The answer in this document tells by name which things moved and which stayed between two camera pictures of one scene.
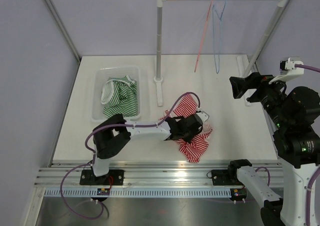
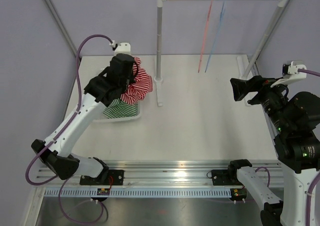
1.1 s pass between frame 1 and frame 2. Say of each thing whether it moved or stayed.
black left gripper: moved
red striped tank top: moved
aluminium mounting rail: stayed
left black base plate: stayed
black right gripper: stayed
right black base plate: stayed
